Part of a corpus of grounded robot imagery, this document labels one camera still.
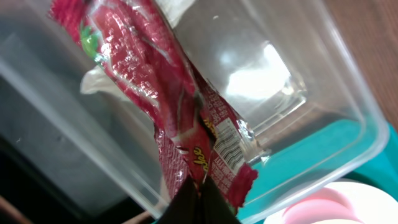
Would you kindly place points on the pink plate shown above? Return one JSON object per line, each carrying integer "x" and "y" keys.
{"x": 341, "y": 202}

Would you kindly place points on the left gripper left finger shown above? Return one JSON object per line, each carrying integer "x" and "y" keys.
{"x": 183, "y": 207}

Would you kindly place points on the teal plastic tray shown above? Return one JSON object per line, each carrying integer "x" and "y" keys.
{"x": 343, "y": 149}

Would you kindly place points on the black plastic tray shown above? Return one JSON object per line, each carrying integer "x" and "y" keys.
{"x": 40, "y": 201}

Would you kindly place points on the clear plastic bin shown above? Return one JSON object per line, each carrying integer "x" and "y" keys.
{"x": 99, "y": 150}

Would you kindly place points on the white napkin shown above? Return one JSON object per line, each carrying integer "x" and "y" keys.
{"x": 96, "y": 80}

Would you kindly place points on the red snack wrapper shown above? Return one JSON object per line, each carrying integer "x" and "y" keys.
{"x": 196, "y": 130}

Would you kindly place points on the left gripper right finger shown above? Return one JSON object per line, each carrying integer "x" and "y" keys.
{"x": 212, "y": 208}

